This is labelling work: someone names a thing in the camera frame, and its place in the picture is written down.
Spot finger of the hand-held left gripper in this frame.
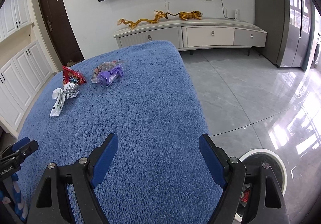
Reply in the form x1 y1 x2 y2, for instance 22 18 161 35
18 140 39 159
13 137 29 149

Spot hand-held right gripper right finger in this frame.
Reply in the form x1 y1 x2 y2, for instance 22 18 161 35
199 133 291 224

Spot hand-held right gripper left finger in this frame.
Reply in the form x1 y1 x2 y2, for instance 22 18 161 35
26 133 119 224

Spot small red wrapper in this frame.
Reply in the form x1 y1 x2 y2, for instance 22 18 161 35
239 184 251 207

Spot white wrapper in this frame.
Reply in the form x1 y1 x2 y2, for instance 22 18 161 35
50 83 80 117

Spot white trash can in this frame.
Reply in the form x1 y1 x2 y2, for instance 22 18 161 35
235 149 287 224

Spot red snack packet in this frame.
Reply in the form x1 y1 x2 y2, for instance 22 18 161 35
62 66 87 86

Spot clear printed wrapper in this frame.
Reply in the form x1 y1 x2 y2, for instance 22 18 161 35
91 59 128 84

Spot person's left hand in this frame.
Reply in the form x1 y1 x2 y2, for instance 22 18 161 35
11 173 28 222

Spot blue terry towel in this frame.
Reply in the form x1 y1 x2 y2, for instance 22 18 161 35
10 40 223 224

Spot white base cabinet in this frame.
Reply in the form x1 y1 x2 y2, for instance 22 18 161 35
0 39 54 139

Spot dark brown door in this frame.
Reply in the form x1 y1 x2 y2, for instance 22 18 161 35
37 0 84 66

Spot white television cabinet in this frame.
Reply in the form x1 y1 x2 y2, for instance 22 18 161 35
112 17 268 56

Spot golden dragon ornament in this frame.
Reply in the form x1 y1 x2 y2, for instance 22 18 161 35
118 10 168 30

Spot orange tiger ornament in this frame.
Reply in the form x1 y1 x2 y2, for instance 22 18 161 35
179 11 203 21

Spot washing machine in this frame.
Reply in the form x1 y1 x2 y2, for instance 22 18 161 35
311 33 321 70

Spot grey refrigerator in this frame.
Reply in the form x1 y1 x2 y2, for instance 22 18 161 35
252 0 314 72

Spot white wall cabinet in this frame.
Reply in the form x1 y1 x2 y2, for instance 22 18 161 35
0 0 32 42

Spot television cables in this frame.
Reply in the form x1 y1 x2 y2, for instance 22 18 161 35
197 0 236 20

